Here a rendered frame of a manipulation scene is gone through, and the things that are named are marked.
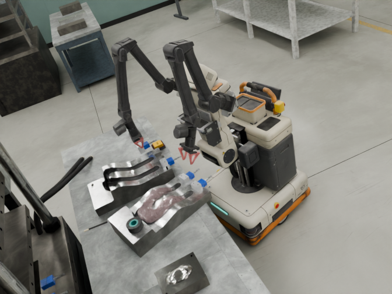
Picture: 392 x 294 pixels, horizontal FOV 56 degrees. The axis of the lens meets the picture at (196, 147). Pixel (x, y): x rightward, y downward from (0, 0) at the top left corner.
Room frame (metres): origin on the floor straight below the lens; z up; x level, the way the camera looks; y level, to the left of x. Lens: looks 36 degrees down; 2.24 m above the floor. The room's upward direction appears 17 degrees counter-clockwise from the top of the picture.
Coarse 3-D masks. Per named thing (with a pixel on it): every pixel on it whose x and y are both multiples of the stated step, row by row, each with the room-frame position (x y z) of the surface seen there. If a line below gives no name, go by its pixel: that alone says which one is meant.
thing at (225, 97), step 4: (220, 92) 1.84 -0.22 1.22; (220, 96) 1.75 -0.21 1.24; (224, 96) 1.76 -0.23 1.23; (228, 96) 1.77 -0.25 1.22; (232, 96) 1.76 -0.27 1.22; (224, 100) 1.74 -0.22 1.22; (228, 100) 1.74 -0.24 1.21; (232, 100) 1.75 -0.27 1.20; (224, 104) 1.74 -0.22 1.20; (228, 104) 1.74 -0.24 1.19; (232, 104) 1.73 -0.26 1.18; (220, 108) 1.74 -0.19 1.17; (224, 108) 1.74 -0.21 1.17; (228, 108) 1.74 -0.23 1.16; (232, 108) 1.72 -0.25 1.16
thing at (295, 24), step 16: (240, 0) 6.48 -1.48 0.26; (256, 0) 6.23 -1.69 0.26; (272, 0) 5.99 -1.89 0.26; (288, 0) 4.32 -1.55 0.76; (304, 0) 5.56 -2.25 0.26; (352, 0) 4.57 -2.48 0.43; (240, 16) 5.69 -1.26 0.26; (256, 16) 5.49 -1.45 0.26; (272, 16) 5.29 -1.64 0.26; (288, 16) 5.11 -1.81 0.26; (304, 16) 4.93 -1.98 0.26; (320, 16) 4.77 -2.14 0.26; (336, 16) 4.62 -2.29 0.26; (352, 16) 4.56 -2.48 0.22; (288, 32) 4.58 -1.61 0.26; (304, 32) 4.43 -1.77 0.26
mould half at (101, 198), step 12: (144, 156) 1.92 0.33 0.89; (144, 168) 1.81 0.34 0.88; (168, 168) 1.73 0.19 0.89; (96, 180) 1.86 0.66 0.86; (132, 180) 1.71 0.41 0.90; (144, 180) 1.69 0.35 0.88; (156, 180) 1.69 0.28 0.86; (168, 180) 1.71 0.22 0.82; (96, 192) 1.74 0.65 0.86; (108, 192) 1.71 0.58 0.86; (120, 192) 1.64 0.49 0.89; (132, 192) 1.66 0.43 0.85; (144, 192) 1.67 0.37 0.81; (96, 204) 1.64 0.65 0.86; (108, 204) 1.62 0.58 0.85; (120, 204) 1.63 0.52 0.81
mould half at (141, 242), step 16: (176, 176) 1.68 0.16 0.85; (176, 192) 1.54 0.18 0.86; (208, 192) 1.47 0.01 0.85; (128, 208) 1.47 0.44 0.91; (176, 208) 1.38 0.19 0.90; (192, 208) 1.41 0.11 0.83; (112, 224) 1.40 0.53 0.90; (144, 224) 1.32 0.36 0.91; (160, 224) 1.33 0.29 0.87; (176, 224) 1.35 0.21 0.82; (128, 240) 1.26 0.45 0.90; (144, 240) 1.25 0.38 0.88; (160, 240) 1.29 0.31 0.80
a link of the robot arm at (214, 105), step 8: (184, 40) 1.72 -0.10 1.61; (168, 48) 1.65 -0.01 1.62; (184, 48) 1.66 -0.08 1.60; (192, 48) 1.69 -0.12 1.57; (184, 56) 1.68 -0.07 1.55; (192, 56) 1.69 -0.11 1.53; (192, 64) 1.68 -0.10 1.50; (192, 72) 1.68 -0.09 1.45; (200, 72) 1.70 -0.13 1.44; (192, 80) 1.72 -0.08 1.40; (200, 80) 1.69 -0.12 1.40; (200, 88) 1.69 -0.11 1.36; (208, 88) 1.71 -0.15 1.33; (200, 96) 1.72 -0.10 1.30; (208, 96) 1.69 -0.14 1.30; (200, 104) 1.73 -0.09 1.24; (208, 104) 1.68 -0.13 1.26; (216, 104) 1.69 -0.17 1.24
